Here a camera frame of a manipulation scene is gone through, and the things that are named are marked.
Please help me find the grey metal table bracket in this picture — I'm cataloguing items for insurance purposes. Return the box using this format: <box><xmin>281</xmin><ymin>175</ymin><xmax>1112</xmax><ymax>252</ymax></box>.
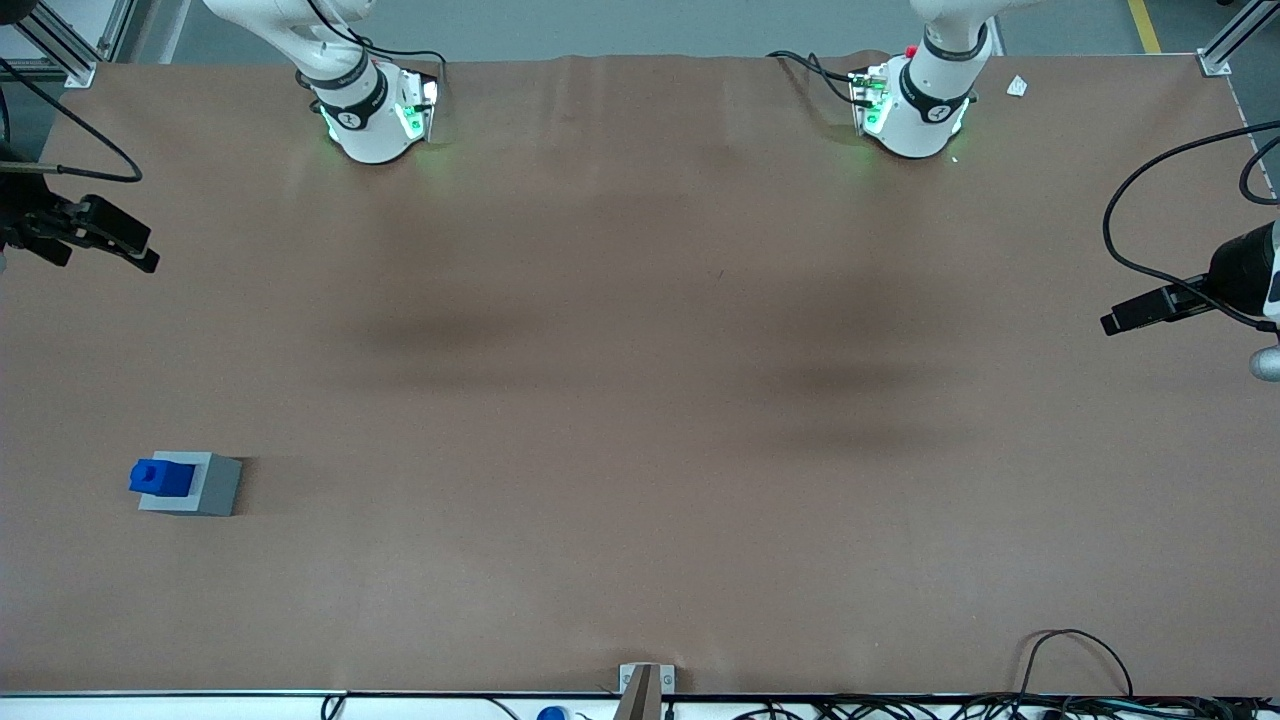
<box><xmin>618</xmin><ymin>662</ymin><xmax>677</xmax><ymax>720</ymax></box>

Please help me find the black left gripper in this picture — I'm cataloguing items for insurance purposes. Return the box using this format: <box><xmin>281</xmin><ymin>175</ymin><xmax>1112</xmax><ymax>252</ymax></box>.
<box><xmin>1100</xmin><ymin>222</ymin><xmax>1276</xmax><ymax>337</ymax></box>

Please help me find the gray plastic base block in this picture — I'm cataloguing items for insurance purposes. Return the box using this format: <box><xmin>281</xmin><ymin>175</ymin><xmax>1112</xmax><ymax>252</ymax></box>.
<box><xmin>138</xmin><ymin>452</ymin><xmax>244</xmax><ymax>518</ymax></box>

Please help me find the black looping floor cable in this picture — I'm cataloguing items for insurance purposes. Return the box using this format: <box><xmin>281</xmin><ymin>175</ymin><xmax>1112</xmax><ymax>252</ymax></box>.
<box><xmin>1018</xmin><ymin>628</ymin><xmax>1136</xmax><ymax>701</ymax></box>

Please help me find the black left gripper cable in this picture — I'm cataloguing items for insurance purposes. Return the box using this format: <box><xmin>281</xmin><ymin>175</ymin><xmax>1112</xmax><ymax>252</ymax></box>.
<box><xmin>1102</xmin><ymin>120</ymin><xmax>1280</xmax><ymax>333</ymax></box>

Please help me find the brown table cover sheet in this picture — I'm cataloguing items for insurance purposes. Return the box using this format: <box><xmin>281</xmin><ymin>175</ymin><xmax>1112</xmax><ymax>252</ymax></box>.
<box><xmin>0</xmin><ymin>50</ymin><xmax>1280</xmax><ymax>697</ymax></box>

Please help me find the aluminium frame post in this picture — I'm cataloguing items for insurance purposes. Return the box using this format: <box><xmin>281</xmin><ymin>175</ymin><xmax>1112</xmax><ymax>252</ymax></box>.
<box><xmin>0</xmin><ymin>0</ymin><xmax>138</xmax><ymax>91</ymax></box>
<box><xmin>1198</xmin><ymin>0</ymin><xmax>1280</xmax><ymax>78</ymax></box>

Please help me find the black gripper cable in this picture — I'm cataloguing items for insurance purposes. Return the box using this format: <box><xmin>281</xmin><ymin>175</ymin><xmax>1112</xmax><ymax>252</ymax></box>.
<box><xmin>0</xmin><ymin>58</ymin><xmax>143</xmax><ymax>185</ymax></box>
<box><xmin>1102</xmin><ymin>120</ymin><xmax>1280</xmax><ymax>333</ymax></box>

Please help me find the blue plastic part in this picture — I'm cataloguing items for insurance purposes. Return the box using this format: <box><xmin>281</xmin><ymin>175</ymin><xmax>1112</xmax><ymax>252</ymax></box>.
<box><xmin>129</xmin><ymin>458</ymin><xmax>197</xmax><ymax>498</ymax></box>

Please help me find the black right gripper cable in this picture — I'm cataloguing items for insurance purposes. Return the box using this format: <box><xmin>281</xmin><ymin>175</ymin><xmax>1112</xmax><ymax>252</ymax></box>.
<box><xmin>0</xmin><ymin>58</ymin><xmax>143</xmax><ymax>185</ymax></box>

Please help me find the black left base cable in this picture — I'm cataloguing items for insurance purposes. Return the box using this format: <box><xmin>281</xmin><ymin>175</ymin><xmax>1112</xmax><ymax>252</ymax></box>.
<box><xmin>766</xmin><ymin>50</ymin><xmax>863</xmax><ymax>107</ymax></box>

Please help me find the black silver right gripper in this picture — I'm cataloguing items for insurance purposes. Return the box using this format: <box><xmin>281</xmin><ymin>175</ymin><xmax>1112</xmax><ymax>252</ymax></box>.
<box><xmin>0</xmin><ymin>158</ymin><xmax>161</xmax><ymax>274</ymax></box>

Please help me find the black looped cable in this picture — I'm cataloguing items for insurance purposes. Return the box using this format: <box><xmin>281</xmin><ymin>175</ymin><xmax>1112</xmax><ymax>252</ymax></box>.
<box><xmin>1239</xmin><ymin>134</ymin><xmax>1280</xmax><ymax>207</ymax></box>

